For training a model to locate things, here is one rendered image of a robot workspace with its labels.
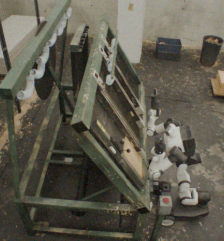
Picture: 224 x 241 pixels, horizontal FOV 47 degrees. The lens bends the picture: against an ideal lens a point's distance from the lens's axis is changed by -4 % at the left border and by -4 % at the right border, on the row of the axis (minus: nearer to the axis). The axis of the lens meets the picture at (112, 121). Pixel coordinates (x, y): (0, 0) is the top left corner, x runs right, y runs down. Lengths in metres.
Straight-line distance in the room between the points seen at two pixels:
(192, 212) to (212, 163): 1.12
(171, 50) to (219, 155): 3.19
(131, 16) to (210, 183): 3.85
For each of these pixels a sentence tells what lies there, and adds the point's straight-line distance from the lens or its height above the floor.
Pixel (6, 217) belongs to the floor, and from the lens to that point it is 3.80.
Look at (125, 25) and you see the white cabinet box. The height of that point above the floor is 0.93.
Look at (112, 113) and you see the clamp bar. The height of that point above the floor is 1.53.
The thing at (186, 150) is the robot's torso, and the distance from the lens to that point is 2.73.
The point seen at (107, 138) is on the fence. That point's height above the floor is 1.55.
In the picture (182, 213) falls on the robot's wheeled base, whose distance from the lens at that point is 3.57.
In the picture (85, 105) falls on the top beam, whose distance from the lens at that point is 1.96.
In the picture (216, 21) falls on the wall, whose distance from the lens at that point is 7.74.
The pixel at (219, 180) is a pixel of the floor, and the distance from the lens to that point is 4.27.
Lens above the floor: 3.17
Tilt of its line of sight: 41 degrees down
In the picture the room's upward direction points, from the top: 2 degrees clockwise
